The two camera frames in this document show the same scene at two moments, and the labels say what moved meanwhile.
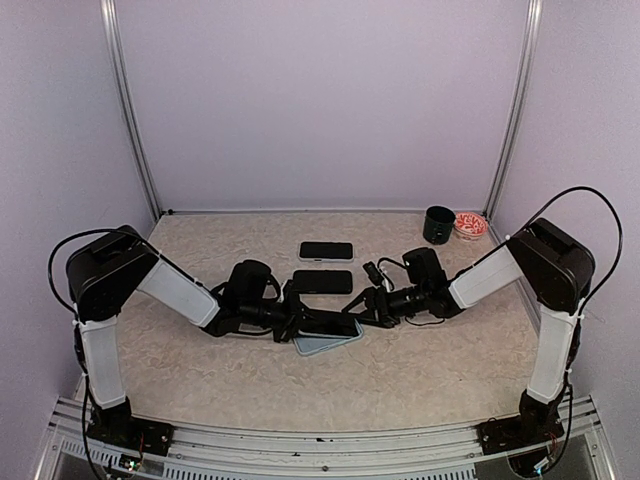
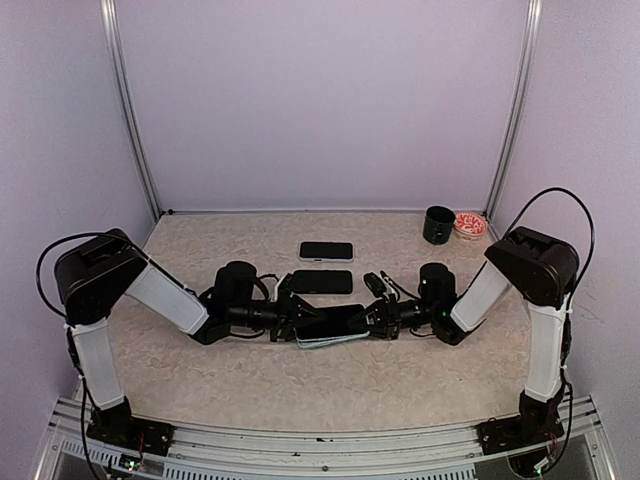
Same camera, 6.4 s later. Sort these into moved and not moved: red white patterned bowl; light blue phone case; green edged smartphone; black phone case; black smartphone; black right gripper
Moved: light blue phone case; black right gripper
Not moved: green edged smartphone; red white patterned bowl; black phone case; black smartphone
